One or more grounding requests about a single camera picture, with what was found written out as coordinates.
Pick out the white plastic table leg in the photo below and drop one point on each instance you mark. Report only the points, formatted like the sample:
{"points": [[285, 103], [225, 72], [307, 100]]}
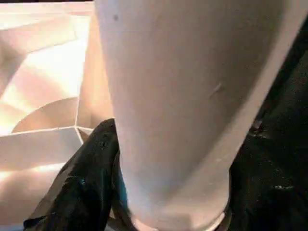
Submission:
{"points": [[180, 96]]}

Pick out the white plastic table top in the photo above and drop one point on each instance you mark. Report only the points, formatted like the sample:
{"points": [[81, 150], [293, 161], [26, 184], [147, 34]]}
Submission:
{"points": [[36, 72]]}

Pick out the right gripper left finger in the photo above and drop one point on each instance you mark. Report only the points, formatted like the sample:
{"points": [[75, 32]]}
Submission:
{"points": [[81, 183]]}

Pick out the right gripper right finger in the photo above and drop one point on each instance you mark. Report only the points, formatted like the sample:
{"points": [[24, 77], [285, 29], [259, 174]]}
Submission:
{"points": [[269, 187]]}

